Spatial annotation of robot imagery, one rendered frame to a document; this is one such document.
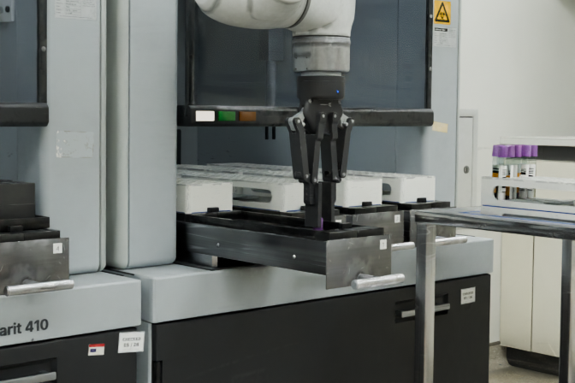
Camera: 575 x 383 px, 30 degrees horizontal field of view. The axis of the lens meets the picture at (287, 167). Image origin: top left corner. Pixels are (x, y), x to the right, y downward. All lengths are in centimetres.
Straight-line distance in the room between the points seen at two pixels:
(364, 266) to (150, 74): 46
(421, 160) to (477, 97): 194
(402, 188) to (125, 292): 66
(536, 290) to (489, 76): 83
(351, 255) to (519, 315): 274
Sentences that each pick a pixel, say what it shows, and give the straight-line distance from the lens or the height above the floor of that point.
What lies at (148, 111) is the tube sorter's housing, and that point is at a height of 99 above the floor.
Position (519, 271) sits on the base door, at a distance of 423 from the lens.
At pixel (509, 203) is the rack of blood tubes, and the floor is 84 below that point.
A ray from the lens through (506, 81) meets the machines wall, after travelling 426.
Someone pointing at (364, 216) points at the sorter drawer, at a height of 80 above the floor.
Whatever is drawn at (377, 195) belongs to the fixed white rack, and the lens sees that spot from 200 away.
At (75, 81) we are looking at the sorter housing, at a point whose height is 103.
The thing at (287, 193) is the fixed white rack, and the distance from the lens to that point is 184.
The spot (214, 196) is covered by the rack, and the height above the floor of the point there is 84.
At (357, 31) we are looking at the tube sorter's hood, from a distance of 202.
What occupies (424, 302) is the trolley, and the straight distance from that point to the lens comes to 187.
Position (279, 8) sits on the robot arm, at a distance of 154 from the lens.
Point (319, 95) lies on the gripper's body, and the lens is 164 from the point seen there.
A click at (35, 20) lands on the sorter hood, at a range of 161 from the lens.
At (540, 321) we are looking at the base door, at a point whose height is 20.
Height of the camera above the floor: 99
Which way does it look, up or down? 3 degrees down
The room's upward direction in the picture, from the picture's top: 1 degrees clockwise
